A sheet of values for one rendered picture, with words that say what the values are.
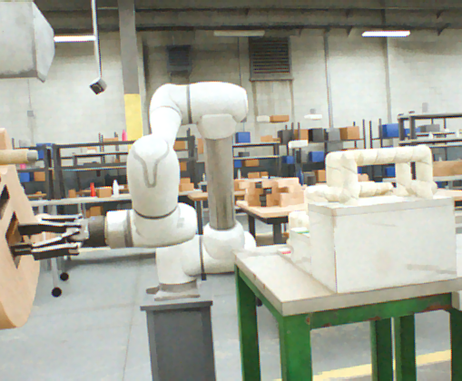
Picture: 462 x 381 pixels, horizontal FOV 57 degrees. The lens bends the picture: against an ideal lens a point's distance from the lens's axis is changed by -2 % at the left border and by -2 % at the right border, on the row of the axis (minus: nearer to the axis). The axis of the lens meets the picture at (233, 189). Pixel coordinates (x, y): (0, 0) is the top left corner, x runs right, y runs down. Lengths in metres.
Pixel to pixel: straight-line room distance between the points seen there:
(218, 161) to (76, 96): 10.91
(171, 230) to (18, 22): 0.52
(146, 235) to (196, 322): 0.77
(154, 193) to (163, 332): 0.91
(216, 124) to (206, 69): 10.98
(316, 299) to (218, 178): 0.78
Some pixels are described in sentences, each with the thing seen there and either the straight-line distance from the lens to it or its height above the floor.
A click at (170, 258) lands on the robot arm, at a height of 0.86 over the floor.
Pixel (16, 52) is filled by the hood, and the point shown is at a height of 1.43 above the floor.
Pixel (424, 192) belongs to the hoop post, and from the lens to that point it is 0.98.
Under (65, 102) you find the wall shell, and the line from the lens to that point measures 12.36.
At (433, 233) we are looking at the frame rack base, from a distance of 0.98.
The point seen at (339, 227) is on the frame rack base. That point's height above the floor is 1.06.
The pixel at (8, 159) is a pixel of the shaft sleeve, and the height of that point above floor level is 1.25.
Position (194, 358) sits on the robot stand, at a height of 0.47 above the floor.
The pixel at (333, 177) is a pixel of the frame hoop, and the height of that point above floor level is 1.16.
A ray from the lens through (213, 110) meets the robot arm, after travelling 1.44.
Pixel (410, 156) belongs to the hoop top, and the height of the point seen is 1.19.
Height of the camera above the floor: 1.20
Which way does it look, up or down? 3 degrees down
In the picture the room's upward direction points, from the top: 4 degrees counter-clockwise
